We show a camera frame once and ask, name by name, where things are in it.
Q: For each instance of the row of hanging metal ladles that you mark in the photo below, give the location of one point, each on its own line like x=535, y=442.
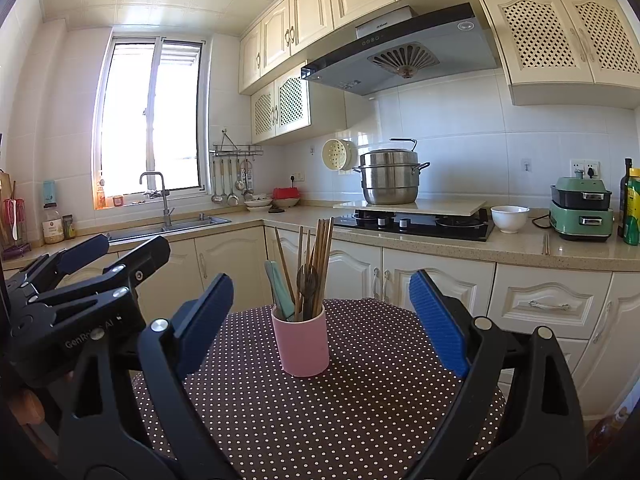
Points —
x=216, y=199

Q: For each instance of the beige stone board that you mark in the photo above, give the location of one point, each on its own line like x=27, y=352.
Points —
x=450, y=206

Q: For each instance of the double white wall socket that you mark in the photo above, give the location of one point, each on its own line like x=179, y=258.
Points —
x=582, y=167

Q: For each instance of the pink cup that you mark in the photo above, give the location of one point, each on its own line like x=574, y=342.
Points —
x=300, y=345

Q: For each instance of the cream upper kitchen cabinets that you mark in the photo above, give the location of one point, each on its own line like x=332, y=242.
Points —
x=310, y=15

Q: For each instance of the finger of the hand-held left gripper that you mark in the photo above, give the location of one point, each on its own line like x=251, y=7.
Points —
x=150, y=252
x=82, y=252

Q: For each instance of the light blue sheathed knife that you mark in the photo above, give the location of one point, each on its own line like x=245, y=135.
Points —
x=277, y=287

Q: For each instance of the stack of white dishes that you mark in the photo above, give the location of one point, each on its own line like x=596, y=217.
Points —
x=257, y=202

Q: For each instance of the light blue box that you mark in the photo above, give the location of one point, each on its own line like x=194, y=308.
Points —
x=49, y=192

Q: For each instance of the red container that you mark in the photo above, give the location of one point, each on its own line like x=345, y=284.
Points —
x=286, y=193

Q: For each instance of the metal wall utensil rack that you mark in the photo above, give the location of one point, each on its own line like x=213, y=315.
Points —
x=235, y=150

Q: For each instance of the clear jar with beige contents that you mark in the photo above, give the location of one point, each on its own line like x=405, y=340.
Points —
x=51, y=230

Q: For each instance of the stainless steel steamer pot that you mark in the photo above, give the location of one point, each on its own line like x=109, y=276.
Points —
x=390, y=185

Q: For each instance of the chrome kitchen faucet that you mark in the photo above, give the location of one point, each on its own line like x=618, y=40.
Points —
x=166, y=212

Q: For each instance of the kitchen window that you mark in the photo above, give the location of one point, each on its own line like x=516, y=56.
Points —
x=130, y=125

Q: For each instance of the brown polka dot tablecloth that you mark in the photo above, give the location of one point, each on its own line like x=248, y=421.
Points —
x=350, y=410

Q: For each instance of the white wall outlet with plug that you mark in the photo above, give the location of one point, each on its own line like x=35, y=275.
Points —
x=296, y=177

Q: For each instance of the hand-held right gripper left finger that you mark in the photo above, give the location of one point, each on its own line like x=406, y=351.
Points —
x=205, y=320

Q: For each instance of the grey range hood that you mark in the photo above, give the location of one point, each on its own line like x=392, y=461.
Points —
x=425, y=45

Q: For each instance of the white bowl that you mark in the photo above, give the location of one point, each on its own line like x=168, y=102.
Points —
x=510, y=220

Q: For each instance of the small wooden spoon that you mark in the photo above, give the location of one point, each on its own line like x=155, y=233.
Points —
x=312, y=290

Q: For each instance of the bunch of wooden chopsticks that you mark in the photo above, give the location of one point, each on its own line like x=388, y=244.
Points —
x=323, y=260

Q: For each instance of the black gas stove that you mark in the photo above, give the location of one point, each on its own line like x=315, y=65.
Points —
x=415, y=227

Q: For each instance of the stainless steel sink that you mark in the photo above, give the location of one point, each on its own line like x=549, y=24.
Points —
x=200, y=222

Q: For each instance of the green electric cooker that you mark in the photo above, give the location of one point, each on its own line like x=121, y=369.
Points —
x=580, y=222

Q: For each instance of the wide white dish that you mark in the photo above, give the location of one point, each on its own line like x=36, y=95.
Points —
x=286, y=205

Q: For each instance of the cream round steamer tray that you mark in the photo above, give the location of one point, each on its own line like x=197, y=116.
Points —
x=336, y=155

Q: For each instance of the person's left hand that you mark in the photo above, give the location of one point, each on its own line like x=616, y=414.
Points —
x=27, y=407

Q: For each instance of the wooden cutting board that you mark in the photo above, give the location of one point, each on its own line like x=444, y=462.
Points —
x=5, y=185

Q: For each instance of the small dark jar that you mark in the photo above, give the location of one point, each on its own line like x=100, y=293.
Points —
x=69, y=230

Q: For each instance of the small orange bottle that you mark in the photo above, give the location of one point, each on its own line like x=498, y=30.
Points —
x=100, y=200

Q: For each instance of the dark red utensil rack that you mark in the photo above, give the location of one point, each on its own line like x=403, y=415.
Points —
x=15, y=252

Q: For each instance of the black spoon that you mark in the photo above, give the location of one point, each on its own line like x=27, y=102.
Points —
x=303, y=280

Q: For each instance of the cream lattice door cabinet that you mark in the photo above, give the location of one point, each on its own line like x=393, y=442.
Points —
x=540, y=35
x=290, y=105

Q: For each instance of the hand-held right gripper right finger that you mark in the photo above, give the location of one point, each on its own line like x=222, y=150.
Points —
x=440, y=325

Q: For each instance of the clear bottle with orange liquid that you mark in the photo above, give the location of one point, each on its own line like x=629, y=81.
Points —
x=607, y=432

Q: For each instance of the yellow green bottle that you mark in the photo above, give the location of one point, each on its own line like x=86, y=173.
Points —
x=634, y=220

